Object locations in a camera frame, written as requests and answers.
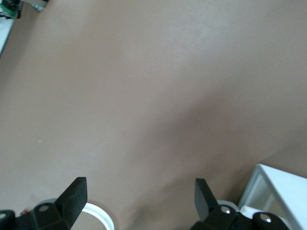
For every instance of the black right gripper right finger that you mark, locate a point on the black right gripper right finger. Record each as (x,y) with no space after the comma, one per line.
(204,201)

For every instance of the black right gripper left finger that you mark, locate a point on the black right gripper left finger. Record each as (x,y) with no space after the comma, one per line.
(72,201)

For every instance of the circuit board with red display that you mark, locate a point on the circuit board with red display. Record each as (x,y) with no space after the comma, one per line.
(9,8)

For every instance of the white pull-out drawer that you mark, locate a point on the white pull-out drawer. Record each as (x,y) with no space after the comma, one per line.
(283,182)

